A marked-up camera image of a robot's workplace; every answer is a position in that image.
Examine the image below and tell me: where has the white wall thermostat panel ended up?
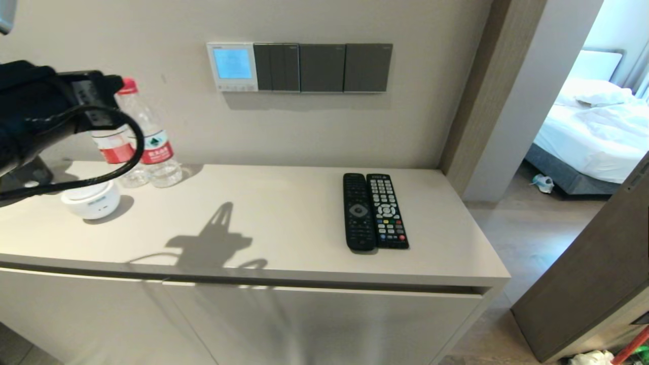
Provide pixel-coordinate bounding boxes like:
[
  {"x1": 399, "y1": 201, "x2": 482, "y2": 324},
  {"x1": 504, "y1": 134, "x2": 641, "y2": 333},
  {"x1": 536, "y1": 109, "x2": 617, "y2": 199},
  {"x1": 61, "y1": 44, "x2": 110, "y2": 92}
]
[{"x1": 206, "y1": 42, "x2": 259, "y2": 92}]

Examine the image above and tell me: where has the plain black remote control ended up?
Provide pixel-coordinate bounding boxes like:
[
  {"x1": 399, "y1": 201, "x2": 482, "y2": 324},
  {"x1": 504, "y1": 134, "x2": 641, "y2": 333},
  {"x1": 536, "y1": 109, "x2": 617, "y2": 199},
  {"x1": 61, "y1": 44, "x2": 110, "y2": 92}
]
[{"x1": 343, "y1": 173, "x2": 378, "y2": 251}]

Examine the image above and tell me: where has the black remote with coloured buttons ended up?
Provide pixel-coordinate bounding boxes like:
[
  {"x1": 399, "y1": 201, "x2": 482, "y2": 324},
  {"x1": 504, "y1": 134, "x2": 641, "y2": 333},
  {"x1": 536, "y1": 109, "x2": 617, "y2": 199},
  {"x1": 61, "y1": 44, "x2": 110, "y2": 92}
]
[{"x1": 366, "y1": 174, "x2": 410, "y2": 249}]

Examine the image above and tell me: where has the clear water bottle red cap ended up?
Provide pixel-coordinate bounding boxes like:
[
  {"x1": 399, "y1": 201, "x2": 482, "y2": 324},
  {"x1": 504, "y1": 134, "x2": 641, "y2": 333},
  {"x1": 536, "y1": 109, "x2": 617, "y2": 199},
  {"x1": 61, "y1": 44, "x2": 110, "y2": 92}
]
[
  {"x1": 91, "y1": 127, "x2": 151, "y2": 189},
  {"x1": 116, "y1": 78, "x2": 183, "y2": 188}
]

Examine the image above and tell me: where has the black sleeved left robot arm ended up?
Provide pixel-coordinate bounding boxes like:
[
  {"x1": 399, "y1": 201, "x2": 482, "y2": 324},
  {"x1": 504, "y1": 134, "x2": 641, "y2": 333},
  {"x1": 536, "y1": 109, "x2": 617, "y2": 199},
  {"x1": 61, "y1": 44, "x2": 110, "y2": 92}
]
[{"x1": 0, "y1": 60, "x2": 69, "y2": 175}]

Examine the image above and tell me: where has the black countertop appliance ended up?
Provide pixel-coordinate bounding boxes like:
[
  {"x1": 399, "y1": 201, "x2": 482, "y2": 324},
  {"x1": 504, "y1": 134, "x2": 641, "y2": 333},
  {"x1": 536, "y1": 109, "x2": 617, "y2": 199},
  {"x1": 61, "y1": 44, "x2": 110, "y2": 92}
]
[{"x1": 0, "y1": 155, "x2": 54, "y2": 203}]

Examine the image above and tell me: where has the white round smart speaker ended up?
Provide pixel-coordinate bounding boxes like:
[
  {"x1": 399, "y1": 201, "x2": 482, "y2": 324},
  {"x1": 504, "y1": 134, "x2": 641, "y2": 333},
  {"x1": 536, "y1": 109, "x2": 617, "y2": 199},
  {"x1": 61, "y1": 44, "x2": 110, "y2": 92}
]
[{"x1": 61, "y1": 180, "x2": 121, "y2": 220}]

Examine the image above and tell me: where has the grey metal robot part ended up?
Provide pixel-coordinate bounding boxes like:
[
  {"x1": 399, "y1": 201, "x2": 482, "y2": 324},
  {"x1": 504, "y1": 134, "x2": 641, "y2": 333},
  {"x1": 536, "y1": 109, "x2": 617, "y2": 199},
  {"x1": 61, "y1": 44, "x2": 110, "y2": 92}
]
[{"x1": 0, "y1": 0, "x2": 18, "y2": 35}]

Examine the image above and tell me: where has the beige narrow cabinet door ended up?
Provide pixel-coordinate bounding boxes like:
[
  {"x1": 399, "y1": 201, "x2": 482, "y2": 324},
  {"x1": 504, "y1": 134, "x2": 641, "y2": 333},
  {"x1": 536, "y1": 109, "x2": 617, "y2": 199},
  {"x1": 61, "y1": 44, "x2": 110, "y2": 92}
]
[{"x1": 0, "y1": 267, "x2": 218, "y2": 365}]

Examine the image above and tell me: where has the beige cabinet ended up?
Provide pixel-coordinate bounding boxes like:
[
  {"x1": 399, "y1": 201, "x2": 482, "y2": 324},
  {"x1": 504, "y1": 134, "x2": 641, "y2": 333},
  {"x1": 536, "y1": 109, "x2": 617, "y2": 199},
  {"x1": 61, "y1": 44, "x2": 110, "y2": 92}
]
[{"x1": 0, "y1": 161, "x2": 511, "y2": 365}]

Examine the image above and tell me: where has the beige wide cabinet door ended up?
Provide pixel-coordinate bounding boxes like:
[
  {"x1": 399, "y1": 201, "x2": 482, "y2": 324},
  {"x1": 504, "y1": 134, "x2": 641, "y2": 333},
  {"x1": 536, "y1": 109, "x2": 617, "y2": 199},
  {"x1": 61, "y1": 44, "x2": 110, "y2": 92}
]
[{"x1": 162, "y1": 280, "x2": 482, "y2": 365}]

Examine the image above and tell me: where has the white teal slipper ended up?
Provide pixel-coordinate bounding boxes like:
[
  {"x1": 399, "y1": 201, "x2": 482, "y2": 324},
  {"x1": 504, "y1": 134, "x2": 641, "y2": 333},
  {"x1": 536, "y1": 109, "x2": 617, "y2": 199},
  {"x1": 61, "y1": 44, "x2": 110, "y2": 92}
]
[{"x1": 531, "y1": 174, "x2": 555, "y2": 194}]

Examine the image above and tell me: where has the blue grey bed base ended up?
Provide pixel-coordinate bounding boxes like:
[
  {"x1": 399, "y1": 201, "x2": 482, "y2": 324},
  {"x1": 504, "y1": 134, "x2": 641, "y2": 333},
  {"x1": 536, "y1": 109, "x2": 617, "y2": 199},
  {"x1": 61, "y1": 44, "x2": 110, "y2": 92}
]
[{"x1": 524, "y1": 144, "x2": 622, "y2": 197}]

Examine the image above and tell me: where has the white pillow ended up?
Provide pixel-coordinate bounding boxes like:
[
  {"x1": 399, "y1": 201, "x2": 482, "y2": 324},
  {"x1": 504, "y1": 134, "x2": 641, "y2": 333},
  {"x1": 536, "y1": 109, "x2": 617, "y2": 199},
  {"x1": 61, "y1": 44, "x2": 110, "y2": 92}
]
[{"x1": 554, "y1": 79, "x2": 634, "y2": 108}]

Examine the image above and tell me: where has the light padded headboard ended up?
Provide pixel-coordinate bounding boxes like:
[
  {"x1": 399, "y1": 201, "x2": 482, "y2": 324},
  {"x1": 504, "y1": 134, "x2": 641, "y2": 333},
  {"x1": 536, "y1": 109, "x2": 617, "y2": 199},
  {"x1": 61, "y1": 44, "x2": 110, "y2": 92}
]
[{"x1": 578, "y1": 50, "x2": 623, "y2": 84}]

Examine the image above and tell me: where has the brown wooden door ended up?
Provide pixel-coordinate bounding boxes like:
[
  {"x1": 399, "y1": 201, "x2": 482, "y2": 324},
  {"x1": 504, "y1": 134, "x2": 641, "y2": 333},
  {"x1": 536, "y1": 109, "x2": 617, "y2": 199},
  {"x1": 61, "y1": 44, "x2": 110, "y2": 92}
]
[{"x1": 511, "y1": 152, "x2": 649, "y2": 363}]

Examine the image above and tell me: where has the pale curtain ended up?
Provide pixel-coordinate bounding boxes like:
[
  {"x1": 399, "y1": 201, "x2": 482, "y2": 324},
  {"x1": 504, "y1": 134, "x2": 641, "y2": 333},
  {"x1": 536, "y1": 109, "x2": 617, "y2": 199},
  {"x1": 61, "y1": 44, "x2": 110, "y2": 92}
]
[{"x1": 623, "y1": 51, "x2": 649, "y2": 102}]

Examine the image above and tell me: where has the white crumpled cloth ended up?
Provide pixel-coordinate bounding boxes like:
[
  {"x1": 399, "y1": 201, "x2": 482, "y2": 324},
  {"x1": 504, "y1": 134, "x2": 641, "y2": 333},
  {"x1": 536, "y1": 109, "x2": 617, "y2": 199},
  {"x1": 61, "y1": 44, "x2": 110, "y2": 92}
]
[{"x1": 568, "y1": 350, "x2": 615, "y2": 365}]

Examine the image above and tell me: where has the red stick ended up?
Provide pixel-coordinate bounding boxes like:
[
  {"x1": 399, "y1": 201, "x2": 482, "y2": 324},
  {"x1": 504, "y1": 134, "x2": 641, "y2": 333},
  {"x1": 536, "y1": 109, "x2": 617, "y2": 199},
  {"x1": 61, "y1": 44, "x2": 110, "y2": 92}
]
[{"x1": 611, "y1": 327, "x2": 649, "y2": 365}]

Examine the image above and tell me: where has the black camera cable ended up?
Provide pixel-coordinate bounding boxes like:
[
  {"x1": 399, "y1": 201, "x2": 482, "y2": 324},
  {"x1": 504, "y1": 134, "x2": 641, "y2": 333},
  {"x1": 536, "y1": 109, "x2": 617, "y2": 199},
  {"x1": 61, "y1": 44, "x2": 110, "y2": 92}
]
[{"x1": 0, "y1": 104, "x2": 145, "y2": 202}]

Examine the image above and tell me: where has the grey triple rocker wall switch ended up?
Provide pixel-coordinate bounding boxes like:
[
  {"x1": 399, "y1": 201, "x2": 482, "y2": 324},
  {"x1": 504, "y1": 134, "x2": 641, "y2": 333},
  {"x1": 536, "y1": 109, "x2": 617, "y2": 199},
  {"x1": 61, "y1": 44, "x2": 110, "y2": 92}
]
[{"x1": 253, "y1": 44, "x2": 301, "y2": 93}]

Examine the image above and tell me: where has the grey single wall switch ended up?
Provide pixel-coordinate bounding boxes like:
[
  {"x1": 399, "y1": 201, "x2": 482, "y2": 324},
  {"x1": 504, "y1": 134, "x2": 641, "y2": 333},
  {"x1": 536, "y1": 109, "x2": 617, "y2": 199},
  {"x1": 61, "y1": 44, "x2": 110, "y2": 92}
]
[
  {"x1": 344, "y1": 44, "x2": 393, "y2": 94},
  {"x1": 299, "y1": 44, "x2": 347, "y2": 93}
]

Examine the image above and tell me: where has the wood grain door frame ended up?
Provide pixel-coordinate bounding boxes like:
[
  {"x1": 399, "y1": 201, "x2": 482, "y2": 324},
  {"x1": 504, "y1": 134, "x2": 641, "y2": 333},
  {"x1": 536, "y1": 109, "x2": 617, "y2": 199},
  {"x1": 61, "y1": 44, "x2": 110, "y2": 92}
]
[{"x1": 439, "y1": 0, "x2": 548, "y2": 196}]

